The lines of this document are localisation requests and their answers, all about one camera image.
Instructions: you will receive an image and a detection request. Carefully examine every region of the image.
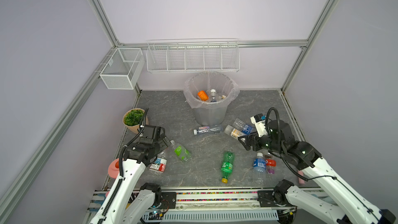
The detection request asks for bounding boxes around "red cap clear bottle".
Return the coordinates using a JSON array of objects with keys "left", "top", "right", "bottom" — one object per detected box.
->
[{"left": 149, "top": 152, "right": 168, "bottom": 173}]

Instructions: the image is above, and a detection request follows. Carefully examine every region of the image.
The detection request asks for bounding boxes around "green soda bottle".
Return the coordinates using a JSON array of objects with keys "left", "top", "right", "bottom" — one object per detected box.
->
[{"left": 221, "top": 151, "right": 235, "bottom": 184}]

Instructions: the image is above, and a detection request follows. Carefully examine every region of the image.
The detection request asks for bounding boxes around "lime green label bottle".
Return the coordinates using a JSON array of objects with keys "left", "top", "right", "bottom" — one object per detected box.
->
[{"left": 170, "top": 140, "right": 191, "bottom": 161}]

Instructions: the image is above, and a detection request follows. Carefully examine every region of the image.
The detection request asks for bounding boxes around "blue label white cap bottle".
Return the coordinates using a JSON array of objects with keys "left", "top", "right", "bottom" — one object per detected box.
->
[{"left": 209, "top": 89, "right": 218, "bottom": 102}]

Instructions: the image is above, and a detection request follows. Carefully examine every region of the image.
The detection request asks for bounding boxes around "orange label bottle yellow cap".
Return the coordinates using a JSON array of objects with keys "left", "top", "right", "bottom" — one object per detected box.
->
[{"left": 197, "top": 90, "right": 209, "bottom": 102}]

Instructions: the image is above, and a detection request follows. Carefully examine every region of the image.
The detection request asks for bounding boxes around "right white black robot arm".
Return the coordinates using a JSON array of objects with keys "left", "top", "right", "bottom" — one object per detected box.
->
[{"left": 238, "top": 107, "right": 397, "bottom": 224}]

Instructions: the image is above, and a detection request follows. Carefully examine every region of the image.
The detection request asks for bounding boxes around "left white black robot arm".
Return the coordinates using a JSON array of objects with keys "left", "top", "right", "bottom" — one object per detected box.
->
[{"left": 89, "top": 108, "right": 169, "bottom": 224}]

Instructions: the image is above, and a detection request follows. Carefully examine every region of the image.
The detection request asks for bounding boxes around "grey mesh waste bin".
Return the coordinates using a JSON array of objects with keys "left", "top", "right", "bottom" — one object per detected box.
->
[{"left": 188, "top": 72, "right": 238, "bottom": 127}]

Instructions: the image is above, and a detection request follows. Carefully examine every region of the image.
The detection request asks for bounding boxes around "clear plastic bin liner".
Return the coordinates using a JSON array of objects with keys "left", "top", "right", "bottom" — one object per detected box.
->
[{"left": 183, "top": 72, "right": 240, "bottom": 110}]

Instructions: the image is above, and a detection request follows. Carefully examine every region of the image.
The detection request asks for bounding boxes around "frosted bottle yellow label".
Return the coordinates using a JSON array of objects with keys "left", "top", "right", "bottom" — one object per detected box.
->
[{"left": 224, "top": 125, "right": 245, "bottom": 140}]

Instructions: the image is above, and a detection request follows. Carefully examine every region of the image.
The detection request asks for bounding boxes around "clear bottle blue label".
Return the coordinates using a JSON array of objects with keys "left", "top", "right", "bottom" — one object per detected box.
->
[{"left": 233, "top": 118, "right": 253, "bottom": 135}]

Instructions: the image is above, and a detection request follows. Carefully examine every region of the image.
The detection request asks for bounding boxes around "small blue label water bottle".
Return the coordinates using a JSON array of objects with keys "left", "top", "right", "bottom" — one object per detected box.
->
[{"left": 253, "top": 152, "right": 266, "bottom": 184}]

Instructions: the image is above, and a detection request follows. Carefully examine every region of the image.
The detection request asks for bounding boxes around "green plant in beige pot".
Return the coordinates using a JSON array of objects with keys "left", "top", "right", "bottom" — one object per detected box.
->
[{"left": 123, "top": 108, "right": 149, "bottom": 134}]

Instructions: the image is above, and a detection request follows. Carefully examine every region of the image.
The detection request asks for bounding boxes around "Ganten clear water bottle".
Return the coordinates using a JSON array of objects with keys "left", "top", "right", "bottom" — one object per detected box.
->
[{"left": 193, "top": 125, "right": 223, "bottom": 135}]

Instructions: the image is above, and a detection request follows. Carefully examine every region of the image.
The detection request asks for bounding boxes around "pink round toy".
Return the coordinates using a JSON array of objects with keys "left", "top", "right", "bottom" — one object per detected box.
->
[{"left": 108, "top": 159, "right": 120, "bottom": 179}]

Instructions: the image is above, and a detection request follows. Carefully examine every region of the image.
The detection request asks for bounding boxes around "purple pink toy shovel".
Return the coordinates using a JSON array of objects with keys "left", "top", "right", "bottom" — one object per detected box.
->
[{"left": 297, "top": 171, "right": 306, "bottom": 185}]

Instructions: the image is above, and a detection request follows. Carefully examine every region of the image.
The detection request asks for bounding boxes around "aluminium rail with beads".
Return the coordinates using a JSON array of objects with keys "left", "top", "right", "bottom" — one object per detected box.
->
[{"left": 86, "top": 187, "right": 327, "bottom": 212}]

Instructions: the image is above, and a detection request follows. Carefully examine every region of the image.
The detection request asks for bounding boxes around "white mesh wall basket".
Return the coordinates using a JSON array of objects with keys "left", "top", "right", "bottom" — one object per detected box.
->
[{"left": 100, "top": 48, "right": 145, "bottom": 90}]

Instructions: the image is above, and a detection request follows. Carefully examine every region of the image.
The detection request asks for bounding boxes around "white wire wall rack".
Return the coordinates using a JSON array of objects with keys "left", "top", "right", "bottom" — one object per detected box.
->
[{"left": 146, "top": 38, "right": 240, "bottom": 73}]

